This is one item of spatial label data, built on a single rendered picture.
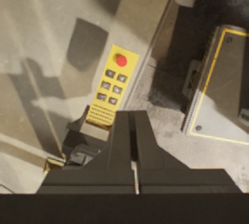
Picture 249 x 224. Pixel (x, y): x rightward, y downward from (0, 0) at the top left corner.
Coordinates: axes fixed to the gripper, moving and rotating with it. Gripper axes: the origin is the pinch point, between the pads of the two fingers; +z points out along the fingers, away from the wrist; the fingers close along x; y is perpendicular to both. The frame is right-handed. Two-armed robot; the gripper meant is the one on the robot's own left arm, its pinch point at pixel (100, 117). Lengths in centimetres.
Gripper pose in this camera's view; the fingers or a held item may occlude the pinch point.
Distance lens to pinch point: 54.8
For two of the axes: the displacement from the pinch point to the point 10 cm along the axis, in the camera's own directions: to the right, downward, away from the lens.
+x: 9.3, 3.5, 1.1
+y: -3.2, 6.2, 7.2
